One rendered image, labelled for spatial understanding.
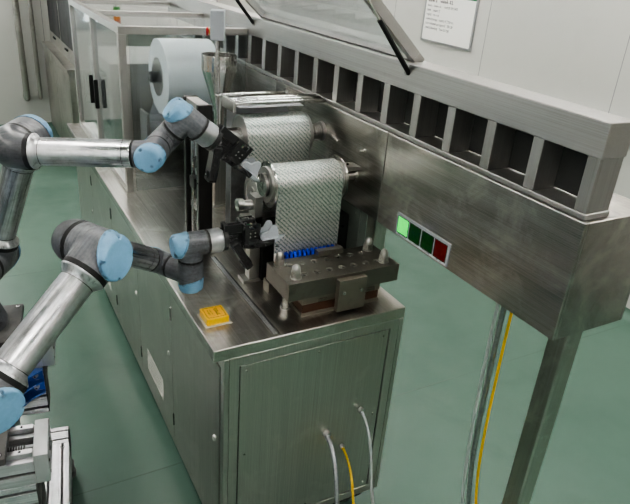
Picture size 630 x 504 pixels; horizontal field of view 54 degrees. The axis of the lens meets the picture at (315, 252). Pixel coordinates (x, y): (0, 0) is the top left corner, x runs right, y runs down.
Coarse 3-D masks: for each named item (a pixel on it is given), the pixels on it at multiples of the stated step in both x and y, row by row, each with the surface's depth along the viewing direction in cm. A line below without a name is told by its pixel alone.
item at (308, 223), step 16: (288, 208) 195; (304, 208) 198; (320, 208) 201; (336, 208) 204; (288, 224) 197; (304, 224) 200; (320, 224) 204; (336, 224) 207; (288, 240) 200; (304, 240) 203; (320, 240) 206; (336, 240) 210
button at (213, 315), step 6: (216, 306) 189; (204, 312) 185; (210, 312) 185; (216, 312) 186; (222, 312) 186; (204, 318) 184; (210, 318) 182; (216, 318) 183; (222, 318) 184; (228, 318) 185; (210, 324) 183
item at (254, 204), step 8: (256, 192) 200; (248, 200) 198; (256, 200) 197; (248, 208) 197; (256, 208) 198; (240, 216) 201; (256, 216) 199; (256, 248) 205; (248, 256) 206; (256, 256) 206; (256, 264) 208; (248, 272) 208; (256, 272) 209; (248, 280) 208; (256, 280) 210
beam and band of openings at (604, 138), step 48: (192, 0) 327; (288, 48) 247; (336, 48) 209; (336, 96) 214; (384, 96) 190; (432, 96) 170; (480, 96) 154; (528, 96) 143; (432, 144) 174; (480, 144) 166; (528, 144) 152; (576, 144) 131; (624, 144) 128; (528, 192) 145; (576, 192) 142
